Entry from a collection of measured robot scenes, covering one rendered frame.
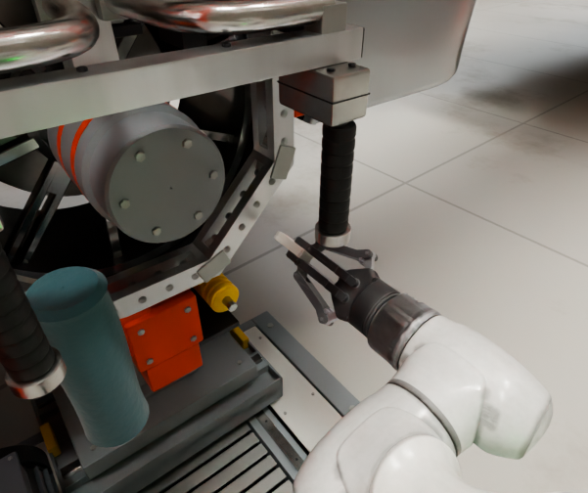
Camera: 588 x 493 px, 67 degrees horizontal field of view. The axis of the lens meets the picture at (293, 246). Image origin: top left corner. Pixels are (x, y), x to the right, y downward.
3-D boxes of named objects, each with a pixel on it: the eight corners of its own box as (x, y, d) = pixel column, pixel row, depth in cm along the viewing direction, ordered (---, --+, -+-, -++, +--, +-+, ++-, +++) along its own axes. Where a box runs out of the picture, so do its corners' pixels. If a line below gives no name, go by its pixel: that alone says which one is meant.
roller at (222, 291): (176, 238, 101) (172, 216, 97) (248, 312, 82) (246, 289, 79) (152, 247, 98) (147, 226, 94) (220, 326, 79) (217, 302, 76)
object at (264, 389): (212, 317, 136) (208, 293, 130) (283, 398, 113) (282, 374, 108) (37, 406, 112) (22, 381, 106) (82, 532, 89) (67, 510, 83)
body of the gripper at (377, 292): (381, 347, 63) (336, 310, 69) (415, 297, 62) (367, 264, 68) (356, 339, 57) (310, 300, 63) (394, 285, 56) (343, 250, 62)
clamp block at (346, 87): (312, 95, 52) (313, 46, 49) (367, 117, 47) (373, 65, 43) (277, 104, 50) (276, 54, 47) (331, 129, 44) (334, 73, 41)
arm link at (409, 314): (452, 321, 59) (417, 296, 63) (430, 307, 52) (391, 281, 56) (413, 376, 60) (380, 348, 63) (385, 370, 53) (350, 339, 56)
